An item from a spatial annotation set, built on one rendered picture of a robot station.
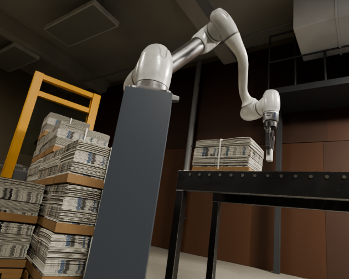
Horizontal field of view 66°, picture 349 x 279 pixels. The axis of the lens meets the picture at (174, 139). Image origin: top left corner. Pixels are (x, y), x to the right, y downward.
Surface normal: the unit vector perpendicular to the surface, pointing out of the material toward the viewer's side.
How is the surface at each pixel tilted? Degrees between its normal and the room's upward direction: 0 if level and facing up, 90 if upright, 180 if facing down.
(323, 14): 90
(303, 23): 90
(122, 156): 90
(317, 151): 90
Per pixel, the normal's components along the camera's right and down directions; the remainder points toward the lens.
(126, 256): 0.05, -0.29
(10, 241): 0.58, -0.16
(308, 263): -0.55, -0.32
